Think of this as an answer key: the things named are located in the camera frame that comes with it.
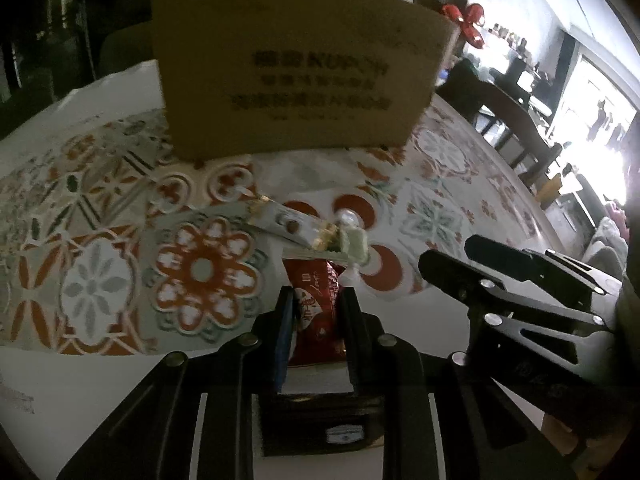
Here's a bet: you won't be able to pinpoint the red snack packet white print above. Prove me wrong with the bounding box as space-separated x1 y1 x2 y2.
282 257 348 366

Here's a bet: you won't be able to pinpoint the patterned floral table mat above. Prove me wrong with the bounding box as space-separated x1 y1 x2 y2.
0 105 546 358

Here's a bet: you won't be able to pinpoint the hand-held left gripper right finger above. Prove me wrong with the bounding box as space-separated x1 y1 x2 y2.
339 286 551 480

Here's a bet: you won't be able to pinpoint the brown cardboard box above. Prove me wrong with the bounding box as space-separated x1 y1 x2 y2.
151 0 462 160

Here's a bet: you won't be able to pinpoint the dark upholstered chair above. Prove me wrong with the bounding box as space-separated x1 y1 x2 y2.
99 22 157 77

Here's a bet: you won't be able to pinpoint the grey sofa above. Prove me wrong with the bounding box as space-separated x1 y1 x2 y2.
584 214 632 282

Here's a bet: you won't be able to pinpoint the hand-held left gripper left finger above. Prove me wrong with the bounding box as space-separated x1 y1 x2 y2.
57 285 296 480

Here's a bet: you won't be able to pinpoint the dark wooden chair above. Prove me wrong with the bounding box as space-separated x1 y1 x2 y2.
439 60 557 197

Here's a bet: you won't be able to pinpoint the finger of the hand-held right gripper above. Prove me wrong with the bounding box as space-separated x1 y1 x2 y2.
464 234 622 298
419 249 613 367

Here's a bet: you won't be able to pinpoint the white snack packet gold ends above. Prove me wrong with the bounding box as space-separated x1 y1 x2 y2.
245 197 342 252

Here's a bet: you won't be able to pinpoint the pale green snack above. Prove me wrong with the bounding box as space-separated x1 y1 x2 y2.
332 225 374 267

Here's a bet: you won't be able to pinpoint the red bow decoration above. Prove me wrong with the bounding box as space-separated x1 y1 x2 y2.
442 2 487 51

